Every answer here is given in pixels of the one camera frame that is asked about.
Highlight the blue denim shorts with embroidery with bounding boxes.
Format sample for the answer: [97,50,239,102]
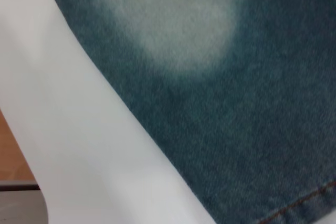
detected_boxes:
[40,0,336,224]

